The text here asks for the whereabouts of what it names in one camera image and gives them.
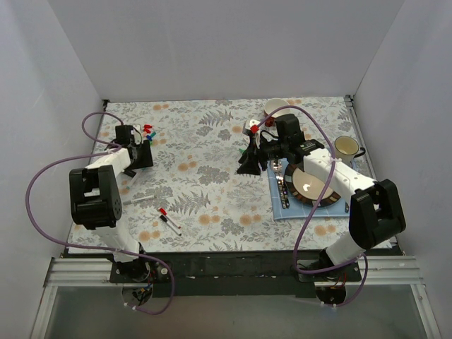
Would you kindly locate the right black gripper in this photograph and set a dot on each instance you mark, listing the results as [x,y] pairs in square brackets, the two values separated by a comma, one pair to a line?
[257,152]

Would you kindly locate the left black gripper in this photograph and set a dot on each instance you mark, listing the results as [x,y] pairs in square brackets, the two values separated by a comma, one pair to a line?
[143,155]

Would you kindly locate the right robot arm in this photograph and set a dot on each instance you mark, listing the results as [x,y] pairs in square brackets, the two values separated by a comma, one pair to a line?
[375,211]

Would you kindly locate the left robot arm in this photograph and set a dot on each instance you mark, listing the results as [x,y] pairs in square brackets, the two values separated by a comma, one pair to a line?
[96,201]

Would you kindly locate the metal spoon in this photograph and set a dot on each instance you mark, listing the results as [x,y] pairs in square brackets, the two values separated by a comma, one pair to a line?
[277,167]

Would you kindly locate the grey tip white marker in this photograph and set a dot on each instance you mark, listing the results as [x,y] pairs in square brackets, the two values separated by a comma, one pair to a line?
[137,200]

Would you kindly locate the long red eraser-cap marker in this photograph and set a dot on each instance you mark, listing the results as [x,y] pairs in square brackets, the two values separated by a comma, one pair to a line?
[164,212]

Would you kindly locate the black cap thin marker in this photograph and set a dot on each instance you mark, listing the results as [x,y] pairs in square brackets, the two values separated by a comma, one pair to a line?
[170,225]

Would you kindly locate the dark rimmed plate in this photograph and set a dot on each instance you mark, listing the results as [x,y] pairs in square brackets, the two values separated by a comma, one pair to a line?
[306,188]

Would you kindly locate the floral patterned table mat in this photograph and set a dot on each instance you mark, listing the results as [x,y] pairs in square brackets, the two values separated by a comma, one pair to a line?
[194,178]

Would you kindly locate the red and white bowl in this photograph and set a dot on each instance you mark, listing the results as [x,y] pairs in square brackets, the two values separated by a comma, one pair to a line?
[273,104]

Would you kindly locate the blue checked cloth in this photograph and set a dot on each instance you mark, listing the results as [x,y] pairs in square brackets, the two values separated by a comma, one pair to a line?
[331,205]

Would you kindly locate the cream enamel mug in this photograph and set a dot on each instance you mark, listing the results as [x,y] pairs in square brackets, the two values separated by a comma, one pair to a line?
[347,149]

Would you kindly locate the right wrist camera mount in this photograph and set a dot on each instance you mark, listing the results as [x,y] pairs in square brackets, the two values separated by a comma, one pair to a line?
[252,130]

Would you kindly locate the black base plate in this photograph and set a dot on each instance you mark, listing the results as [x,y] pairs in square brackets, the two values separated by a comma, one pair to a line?
[233,273]

